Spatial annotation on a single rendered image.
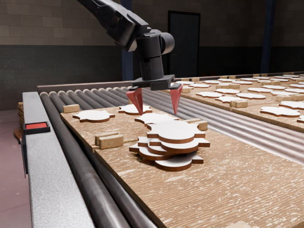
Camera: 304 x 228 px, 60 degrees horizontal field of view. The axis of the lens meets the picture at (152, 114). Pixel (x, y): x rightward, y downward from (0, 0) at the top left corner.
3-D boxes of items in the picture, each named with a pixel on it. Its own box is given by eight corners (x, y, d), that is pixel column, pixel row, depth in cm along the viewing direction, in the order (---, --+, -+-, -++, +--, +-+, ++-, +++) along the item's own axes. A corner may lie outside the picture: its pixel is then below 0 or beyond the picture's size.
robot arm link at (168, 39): (111, 41, 69) (125, 11, 64) (134, 37, 78) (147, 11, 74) (144, 69, 67) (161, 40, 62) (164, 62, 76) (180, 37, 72)
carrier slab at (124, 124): (92, 153, 64) (92, 147, 64) (59, 116, 99) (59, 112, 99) (203, 132, 81) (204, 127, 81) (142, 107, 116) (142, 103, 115)
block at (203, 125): (192, 133, 75) (192, 124, 74) (188, 131, 76) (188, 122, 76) (208, 130, 78) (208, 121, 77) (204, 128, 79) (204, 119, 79)
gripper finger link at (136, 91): (139, 111, 77) (133, 80, 74) (162, 110, 74) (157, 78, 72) (130, 119, 71) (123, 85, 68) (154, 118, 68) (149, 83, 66)
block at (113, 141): (101, 150, 62) (100, 139, 62) (98, 148, 64) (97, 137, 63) (124, 145, 65) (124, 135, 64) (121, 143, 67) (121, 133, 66)
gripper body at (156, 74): (140, 83, 74) (136, 57, 72) (176, 81, 70) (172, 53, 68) (131, 89, 68) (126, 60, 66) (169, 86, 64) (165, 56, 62)
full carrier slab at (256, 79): (270, 87, 174) (271, 81, 173) (227, 81, 210) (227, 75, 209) (304, 84, 190) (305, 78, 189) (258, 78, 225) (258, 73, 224)
